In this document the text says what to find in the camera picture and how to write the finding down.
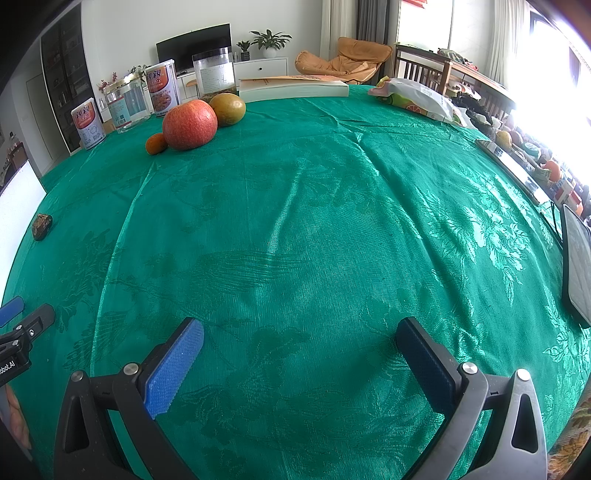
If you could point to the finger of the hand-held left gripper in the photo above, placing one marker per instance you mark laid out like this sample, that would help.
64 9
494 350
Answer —
39 321
10 311

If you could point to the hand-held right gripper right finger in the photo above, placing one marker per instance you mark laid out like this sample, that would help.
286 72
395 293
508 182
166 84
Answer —
427 364

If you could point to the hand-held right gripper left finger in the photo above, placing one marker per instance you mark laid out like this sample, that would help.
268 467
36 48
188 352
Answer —
173 369

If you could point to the olive green mango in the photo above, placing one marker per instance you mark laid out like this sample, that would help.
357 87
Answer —
228 110

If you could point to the person's left hand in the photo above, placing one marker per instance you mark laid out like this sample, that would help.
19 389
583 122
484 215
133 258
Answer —
18 424

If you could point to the floral cushion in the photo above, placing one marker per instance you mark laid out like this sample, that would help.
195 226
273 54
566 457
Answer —
565 454

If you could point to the black tablet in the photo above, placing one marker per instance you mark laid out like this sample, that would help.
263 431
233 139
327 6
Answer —
577 267

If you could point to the green tablecloth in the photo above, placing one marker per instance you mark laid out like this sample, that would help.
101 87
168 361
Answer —
295 230

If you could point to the white tin orange label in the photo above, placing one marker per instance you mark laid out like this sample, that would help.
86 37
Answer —
161 90
87 124

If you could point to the small orange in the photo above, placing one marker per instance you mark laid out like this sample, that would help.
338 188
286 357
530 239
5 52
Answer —
156 144

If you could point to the silver flat device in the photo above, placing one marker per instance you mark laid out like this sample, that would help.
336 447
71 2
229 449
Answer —
517 168

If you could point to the clear jar gold lid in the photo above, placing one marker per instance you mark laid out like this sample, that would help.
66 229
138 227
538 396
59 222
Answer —
127 108

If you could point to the tray of fruit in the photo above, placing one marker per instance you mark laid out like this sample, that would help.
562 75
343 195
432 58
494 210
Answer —
531 147

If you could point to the large red apple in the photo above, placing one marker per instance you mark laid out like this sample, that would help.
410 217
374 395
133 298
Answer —
189 125

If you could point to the red flower plant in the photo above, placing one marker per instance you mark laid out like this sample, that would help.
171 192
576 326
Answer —
107 82

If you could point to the dark display cabinet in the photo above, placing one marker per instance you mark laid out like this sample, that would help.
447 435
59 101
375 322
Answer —
64 69

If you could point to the leafy plant in vase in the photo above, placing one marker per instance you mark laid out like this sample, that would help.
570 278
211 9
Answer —
137 71

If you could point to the white snack bag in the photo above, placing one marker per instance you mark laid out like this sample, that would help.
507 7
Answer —
415 97

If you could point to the wooden bench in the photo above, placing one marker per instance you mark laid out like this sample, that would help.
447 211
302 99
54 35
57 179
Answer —
425 67

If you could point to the clear jar black lid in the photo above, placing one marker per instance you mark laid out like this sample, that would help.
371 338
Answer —
214 74

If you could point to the black television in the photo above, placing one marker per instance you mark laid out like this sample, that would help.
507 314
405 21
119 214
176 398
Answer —
184 46

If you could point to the white television cabinet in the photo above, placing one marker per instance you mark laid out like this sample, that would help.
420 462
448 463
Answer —
261 69

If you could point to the orange lounge chair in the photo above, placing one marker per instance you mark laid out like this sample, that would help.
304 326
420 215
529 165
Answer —
344 60

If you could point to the small green potted plant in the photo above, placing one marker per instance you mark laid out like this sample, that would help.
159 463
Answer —
244 50

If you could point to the white sheer curtain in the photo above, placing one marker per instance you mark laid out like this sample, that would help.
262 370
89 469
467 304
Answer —
510 41

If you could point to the large green potted plant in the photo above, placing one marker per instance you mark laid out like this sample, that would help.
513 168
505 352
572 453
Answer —
270 41

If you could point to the grey curtain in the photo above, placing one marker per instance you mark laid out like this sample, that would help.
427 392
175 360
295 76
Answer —
371 21

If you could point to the cream curtain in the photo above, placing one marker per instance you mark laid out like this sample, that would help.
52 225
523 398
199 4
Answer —
339 23

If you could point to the red wall decoration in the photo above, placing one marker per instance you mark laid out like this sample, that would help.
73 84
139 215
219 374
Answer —
413 2

